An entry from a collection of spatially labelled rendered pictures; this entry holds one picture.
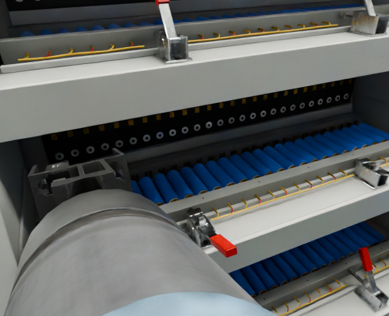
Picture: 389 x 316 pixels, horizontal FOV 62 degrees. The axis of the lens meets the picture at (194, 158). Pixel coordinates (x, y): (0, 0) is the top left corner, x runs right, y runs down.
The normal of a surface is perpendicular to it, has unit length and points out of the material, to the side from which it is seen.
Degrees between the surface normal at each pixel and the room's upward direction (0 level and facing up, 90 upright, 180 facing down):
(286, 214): 17
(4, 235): 90
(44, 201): 87
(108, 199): 13
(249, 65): 107
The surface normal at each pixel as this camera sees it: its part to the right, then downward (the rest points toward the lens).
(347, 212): 0.40, 0.45
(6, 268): 0.37, 0.18
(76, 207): -0.36, -0.89
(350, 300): -0.03, -0.86
